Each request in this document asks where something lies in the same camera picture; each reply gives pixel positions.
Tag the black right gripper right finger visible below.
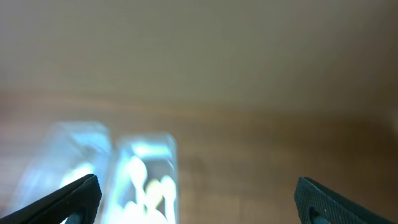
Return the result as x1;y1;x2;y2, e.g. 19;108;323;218
294;177;394;224

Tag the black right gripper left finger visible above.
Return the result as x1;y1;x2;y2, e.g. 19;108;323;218
1;174;102;224

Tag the slim white plastic spoon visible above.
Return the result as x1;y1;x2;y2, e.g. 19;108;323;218
127;156;147;208

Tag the cream yellow plastic spoon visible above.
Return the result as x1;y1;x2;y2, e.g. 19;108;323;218
145;179;163;209

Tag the thick-handled white plastic spoon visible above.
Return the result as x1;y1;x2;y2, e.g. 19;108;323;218
161;175;177;224

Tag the broad white plastic spoon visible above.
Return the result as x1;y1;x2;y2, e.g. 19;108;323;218
120;202;168;224

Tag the left clear plastic container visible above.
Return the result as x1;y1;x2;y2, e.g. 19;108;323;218
5;121;112;215

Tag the clear plastic container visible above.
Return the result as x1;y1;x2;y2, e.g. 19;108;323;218
101;133;179;223
5;121;112;215

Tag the right clear plastic container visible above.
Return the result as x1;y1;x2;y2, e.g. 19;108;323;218
101;133;179;223

